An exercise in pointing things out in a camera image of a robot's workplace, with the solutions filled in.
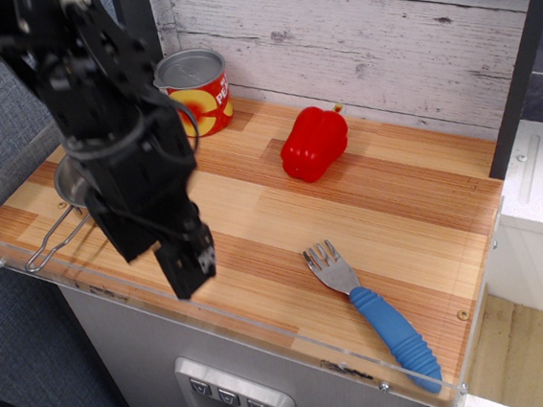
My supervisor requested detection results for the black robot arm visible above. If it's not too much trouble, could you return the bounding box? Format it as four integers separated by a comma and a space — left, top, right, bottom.
0, 0, 216, 300

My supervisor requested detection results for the red yellow peaches can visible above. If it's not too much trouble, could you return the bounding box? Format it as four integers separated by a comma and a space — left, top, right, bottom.
154, 49, 234, 138

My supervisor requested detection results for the dark grey post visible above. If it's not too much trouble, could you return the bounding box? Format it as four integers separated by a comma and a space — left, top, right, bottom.
112, 0, 163, 62
489, 0, 543, 180

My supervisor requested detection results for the clear acrylic table guard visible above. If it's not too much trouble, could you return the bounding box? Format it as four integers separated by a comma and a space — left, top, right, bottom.
0, 178, 526, 407

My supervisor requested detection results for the dark grey right post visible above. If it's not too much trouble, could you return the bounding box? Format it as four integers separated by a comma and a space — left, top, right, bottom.
489, 0, 543, 180

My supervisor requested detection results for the fork with blue handle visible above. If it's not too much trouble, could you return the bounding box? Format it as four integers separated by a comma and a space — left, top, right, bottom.
303, 240, 443, 395

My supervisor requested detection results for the white toy sink unit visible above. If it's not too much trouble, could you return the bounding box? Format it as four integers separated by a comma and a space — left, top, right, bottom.
486, 121, 543, 311

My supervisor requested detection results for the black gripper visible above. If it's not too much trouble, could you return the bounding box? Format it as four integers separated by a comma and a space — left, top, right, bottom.
60, 98, 216, 300

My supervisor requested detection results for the red toy bell pepper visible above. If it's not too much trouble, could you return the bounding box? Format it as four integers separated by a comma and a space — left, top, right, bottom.
281, 106, 349, 183

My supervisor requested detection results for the small steel pot with handle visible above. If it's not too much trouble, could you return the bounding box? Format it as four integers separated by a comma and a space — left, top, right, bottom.
25, 156, 92, 274

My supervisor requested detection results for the grey toy fridge cabinet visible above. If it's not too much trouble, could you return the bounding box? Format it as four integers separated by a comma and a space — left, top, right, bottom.
61, 287, 427, 407

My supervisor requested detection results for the dark grey left post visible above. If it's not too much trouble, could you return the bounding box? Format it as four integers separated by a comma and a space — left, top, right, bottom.
112, 0, 163, 62

